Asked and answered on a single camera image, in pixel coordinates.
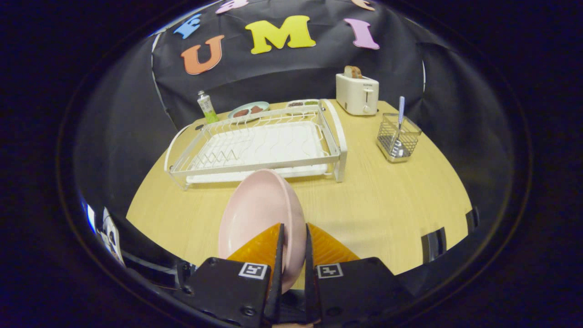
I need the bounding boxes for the pale green plate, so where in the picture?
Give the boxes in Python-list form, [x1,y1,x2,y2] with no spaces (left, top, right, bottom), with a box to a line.
[228,101,270,120]

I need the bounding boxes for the white wire dish rack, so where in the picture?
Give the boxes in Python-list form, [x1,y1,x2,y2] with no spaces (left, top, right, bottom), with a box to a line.
[164,99,348,190]

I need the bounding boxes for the green squeeze bottle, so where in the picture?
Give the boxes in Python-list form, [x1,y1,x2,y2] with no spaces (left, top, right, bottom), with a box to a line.
[197,90,219,124]

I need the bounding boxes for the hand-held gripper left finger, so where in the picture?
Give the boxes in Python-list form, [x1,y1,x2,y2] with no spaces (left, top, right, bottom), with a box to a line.
[181,222,286,328]

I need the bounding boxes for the white toaster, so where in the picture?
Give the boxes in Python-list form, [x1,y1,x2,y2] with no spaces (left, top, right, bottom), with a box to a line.
[336,73,380,116]

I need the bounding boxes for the black backdrop cloth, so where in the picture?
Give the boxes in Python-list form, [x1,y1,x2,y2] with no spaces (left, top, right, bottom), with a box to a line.
[73,0,515,237]

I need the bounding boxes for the pink plate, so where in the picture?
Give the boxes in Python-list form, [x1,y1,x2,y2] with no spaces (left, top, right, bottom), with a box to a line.
[218,169,307,294]

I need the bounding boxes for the blue checkered handle spoon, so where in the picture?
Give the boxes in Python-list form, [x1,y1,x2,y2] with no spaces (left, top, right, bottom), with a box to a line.
[395,96,406,158]

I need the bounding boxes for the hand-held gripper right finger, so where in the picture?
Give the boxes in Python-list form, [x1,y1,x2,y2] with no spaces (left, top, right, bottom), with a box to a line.
[304,222,413,328]

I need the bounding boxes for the metal wire basket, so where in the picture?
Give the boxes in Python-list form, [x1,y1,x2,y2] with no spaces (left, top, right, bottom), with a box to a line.
[377,113,422,164]

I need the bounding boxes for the black table clamp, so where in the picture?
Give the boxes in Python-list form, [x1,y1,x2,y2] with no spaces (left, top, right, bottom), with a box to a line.
[465,207,480,235]
[420,227,447,264]

